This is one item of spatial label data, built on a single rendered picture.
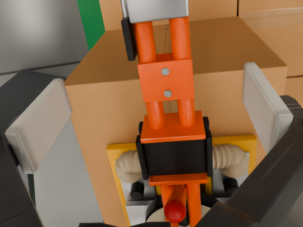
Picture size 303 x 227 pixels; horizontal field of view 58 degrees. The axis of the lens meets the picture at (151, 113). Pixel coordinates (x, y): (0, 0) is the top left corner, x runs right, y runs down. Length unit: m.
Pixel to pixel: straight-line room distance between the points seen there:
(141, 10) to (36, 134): 0.17
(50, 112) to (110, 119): 0.35
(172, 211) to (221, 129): 0.28
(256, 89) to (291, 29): 0.77
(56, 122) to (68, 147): 1.70
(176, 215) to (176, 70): 0.15
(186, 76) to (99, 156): 0.34
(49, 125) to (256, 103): 0.13
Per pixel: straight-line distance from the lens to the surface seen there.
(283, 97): 0.17
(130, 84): 0.49
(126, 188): 0.61
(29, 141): 0.17
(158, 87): 0.32
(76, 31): 1.51
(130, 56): 0.31
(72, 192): 2.18
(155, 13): 0.29
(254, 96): 0.17
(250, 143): 0.54
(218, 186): 0.60
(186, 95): 0.33
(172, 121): 0.37
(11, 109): 1.34
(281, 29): 0.92
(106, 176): 0.63
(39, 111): 0.18
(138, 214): 0.63
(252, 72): 0.18
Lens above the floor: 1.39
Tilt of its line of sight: 59 degrees down
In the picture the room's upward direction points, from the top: 172 degrees counter-clockwise
